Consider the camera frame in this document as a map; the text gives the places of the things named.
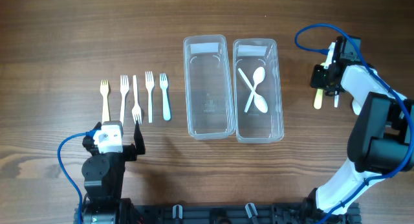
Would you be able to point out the white upside-down plastic spoon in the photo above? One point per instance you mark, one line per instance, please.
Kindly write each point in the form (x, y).
(261, 103)

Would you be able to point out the right clear plastic container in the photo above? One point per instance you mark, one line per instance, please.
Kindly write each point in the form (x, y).
(257, 91)

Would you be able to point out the cream yellow plastic fork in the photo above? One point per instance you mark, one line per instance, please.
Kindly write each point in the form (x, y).
(104, 90)

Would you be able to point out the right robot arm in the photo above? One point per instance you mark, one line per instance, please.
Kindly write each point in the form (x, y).
(378, 142)

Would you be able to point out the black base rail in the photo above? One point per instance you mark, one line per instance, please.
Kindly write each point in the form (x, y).
(277, 213)

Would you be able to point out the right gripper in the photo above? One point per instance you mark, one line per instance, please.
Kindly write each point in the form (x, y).
(315, 80)

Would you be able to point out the white thick-handled plastic spoon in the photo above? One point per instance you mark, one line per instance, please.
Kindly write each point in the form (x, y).
(356, 107)

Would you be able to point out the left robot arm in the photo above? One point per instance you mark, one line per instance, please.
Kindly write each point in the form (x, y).
(104, 174)

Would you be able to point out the left clear plastic container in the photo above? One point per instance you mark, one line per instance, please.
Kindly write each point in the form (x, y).
(209, 102)

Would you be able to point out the white long plastic fork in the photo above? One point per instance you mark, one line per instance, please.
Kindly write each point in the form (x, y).
(150, 83)

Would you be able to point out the large white plastic spoon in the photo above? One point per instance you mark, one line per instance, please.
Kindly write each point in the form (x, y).
(336, 100)

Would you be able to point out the yellow plastic spoon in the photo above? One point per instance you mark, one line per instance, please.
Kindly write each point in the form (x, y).
(319, 92)

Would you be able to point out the light blue plastic fork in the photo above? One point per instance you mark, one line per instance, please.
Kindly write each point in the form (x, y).
(165, 101)

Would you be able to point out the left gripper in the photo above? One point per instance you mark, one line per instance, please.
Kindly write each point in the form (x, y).
(131, 152)

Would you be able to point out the white upside-down plastic fork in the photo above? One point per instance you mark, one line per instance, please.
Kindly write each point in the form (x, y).
(136, 110)

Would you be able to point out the clear plastic container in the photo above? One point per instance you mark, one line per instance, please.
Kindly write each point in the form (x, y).
(209, 102)
(257, 91)

